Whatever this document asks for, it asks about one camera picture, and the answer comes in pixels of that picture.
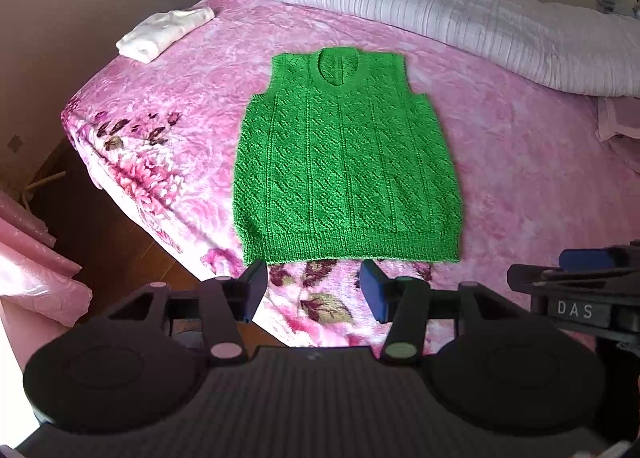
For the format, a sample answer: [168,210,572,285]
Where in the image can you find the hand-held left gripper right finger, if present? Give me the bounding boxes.
[360,259,528,369]

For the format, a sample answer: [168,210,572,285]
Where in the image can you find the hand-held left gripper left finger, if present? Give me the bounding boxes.
[102,259,268,368]

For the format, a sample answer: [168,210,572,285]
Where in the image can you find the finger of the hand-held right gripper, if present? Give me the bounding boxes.
[507,263,562,296]
[559,247,635,271]

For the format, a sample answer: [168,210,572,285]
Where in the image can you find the green knitted vest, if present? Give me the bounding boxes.
[234,48,463,266]

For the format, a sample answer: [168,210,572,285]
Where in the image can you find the pink floral blanket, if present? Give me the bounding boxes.
[60,0,640,349]

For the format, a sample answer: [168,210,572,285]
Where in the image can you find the purple pillow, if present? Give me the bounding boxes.
[597,95,640,141]

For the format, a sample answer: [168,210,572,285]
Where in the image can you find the pink curtain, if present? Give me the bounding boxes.
[0,190,93,329]

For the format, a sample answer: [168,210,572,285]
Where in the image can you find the white folded garment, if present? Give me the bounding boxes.
[116,8,216,63]

